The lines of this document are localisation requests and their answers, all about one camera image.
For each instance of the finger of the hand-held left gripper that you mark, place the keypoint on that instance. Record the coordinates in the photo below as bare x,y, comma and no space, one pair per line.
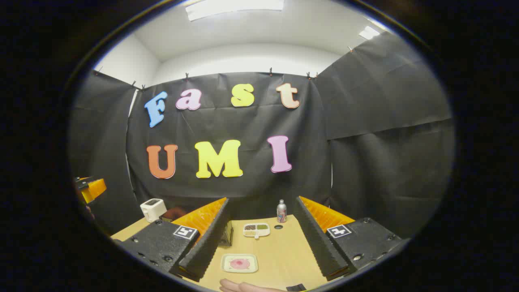
95,190

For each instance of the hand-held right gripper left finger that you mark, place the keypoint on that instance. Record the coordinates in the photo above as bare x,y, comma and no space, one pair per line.
209,237

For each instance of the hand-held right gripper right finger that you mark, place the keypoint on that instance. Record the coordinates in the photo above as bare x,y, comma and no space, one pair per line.
314,237

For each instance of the black electric oven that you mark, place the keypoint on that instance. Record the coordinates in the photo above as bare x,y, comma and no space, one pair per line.
226,237

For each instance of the cream square plate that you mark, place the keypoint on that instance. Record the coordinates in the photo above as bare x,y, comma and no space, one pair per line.
227,263

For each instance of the pink round meat slice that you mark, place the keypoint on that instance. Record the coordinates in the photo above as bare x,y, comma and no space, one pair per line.
239,264

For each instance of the silver drink bottle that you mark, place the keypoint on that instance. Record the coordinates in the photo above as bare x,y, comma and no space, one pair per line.
281,211

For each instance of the white divided snack dish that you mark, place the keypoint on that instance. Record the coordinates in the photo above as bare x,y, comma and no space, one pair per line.
256,230

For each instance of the white toaster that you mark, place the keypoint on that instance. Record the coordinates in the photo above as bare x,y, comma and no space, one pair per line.
153,209

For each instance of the black backdrop cloth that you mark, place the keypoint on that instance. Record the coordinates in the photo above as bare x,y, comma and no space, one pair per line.
251,121

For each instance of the small ceiling light panel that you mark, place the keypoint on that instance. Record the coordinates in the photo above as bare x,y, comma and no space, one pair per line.
369,32

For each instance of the large ceiling light panel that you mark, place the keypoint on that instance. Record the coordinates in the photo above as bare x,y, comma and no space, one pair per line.
235,7

